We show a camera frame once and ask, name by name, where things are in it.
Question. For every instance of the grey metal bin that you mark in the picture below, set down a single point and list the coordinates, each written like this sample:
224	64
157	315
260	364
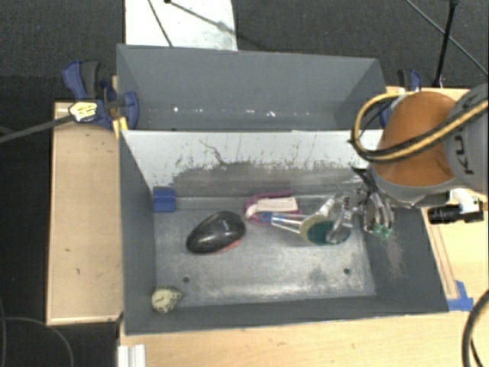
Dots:
267	273

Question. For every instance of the pale speckled stone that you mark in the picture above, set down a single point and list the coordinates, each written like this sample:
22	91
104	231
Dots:
165	299

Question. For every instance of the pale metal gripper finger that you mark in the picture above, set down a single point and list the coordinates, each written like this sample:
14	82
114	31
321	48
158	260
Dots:
328	207
340	226

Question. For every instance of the blue block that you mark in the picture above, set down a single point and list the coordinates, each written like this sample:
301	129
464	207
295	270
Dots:
163	200

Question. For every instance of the pale wood board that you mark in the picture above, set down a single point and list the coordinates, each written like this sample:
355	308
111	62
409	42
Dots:
86	212

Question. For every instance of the black computer mouse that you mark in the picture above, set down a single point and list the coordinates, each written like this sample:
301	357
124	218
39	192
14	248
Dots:
216	232

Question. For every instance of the purple and white packet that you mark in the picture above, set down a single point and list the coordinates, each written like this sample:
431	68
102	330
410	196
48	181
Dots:
277	205

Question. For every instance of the black cylinder on white bracket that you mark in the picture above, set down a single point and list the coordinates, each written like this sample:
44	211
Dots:
451	213

